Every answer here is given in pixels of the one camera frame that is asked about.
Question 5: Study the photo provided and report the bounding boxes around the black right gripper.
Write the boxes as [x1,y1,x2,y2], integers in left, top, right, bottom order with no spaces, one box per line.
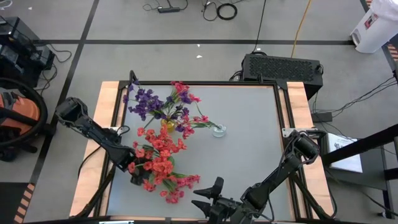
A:
[190,176,247,224]

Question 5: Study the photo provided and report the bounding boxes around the red artificial flower bunch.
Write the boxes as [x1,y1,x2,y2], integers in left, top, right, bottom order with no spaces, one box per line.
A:
[141,174,177,193]
[126,139,175,178]
[136,126,188,156]

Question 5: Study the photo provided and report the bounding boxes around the amber glass vase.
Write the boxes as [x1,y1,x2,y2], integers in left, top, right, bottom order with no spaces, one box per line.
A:
[160,119,177,133]

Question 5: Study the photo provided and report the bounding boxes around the clear glass vase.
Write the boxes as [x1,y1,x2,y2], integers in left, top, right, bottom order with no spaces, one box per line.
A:
[212,123,228,138]

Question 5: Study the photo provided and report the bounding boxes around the orange vacuum cleaner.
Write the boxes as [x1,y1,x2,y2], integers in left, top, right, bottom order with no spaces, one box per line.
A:
[0,88,57,162]
[0,77,49,149]

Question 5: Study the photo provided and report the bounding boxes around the black power adapter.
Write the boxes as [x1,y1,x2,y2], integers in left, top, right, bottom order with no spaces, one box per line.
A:
[310,111,333,123]

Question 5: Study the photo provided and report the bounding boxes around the white paper booklet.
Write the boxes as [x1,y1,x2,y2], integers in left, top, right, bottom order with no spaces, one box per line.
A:
[326,132,364,174]

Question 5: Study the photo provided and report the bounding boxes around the black perforated computer case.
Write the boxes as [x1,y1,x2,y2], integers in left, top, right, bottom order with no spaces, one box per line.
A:
[241,53,324,100]

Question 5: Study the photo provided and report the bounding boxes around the black metal stand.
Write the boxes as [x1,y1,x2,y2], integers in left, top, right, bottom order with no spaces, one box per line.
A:
[320,123,398,218]

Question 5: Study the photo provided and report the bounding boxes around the black power strip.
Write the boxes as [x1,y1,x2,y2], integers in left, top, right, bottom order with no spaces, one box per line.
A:
[157,6,182,14]

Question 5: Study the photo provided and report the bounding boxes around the black equipment cart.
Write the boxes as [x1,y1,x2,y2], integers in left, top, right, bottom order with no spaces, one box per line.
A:
[0,16,56,90]

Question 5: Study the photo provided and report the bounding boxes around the white pedal trash bin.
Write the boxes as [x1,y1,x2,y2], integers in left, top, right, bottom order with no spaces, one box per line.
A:
[349,0,398,54]

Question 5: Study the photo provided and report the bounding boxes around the silver metal bracket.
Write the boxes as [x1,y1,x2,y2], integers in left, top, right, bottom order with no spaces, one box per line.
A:
[281,127,326,139]

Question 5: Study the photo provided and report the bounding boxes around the black orange-striped cable ramp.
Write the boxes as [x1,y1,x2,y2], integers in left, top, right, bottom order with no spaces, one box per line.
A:
[14,182,37,224]
[381,43,398,63]

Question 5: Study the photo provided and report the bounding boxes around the long black cable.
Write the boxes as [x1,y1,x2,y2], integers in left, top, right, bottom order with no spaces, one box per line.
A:
[251,0,267,54]

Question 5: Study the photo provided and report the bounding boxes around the coiled black cable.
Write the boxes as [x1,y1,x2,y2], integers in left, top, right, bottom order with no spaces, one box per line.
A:
[216,2,239,21]

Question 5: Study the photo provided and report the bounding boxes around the yellow cable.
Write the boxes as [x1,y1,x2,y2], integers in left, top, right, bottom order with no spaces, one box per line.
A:
[290,0,313,59]

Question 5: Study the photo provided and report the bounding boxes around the black floor cables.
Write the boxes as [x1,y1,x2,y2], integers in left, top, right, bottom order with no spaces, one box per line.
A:
[312,76,398,116]

